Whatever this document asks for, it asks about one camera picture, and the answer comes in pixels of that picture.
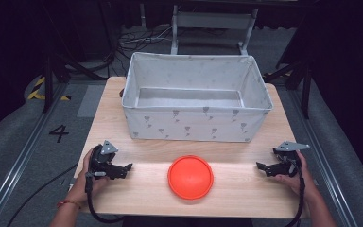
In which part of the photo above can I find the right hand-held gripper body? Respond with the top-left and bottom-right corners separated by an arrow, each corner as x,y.
265,140 -> 311,178

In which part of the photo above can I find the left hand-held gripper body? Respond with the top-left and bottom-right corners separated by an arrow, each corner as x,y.
89,140 -> 128,181

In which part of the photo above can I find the orange round disc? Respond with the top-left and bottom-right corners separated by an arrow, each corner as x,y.
166,154 -> 215,201

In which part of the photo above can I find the white fabric storage box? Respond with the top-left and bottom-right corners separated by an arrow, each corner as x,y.
121,51 -> 274,143

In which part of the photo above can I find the person's right hand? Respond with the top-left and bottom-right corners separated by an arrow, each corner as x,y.
274,150 -> 319,200

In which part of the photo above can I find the person's left hand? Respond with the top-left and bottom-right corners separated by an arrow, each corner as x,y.
70,147 -> 112,204

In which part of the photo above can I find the black tripod stand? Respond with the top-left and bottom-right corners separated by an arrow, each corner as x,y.
263,18 -> 316,120
41,0 -> 108,114

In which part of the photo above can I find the yellow black hazard tape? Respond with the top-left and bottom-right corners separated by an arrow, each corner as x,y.
26,76 -> 73,102

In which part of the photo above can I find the grey metal stand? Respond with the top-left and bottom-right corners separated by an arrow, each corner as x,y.
169,4 -> 259,57

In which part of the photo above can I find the metal floor rail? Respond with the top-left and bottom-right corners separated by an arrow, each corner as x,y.
0,82 -> 69,227
287,89 -> 360,227

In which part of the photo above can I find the black braided right gripper cable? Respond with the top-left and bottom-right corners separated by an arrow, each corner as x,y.
284,157 -> 307,227

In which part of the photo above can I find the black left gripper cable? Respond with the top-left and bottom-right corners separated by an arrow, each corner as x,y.
85,171 -> 126,224

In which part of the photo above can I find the red string bracelet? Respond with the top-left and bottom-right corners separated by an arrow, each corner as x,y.
56,200 -> 82,210

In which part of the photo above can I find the black floor cable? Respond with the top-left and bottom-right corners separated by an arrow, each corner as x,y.
6,162 -> 79,227

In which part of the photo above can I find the bundle of floor cables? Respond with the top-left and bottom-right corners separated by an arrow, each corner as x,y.
88,25 -> 175,75

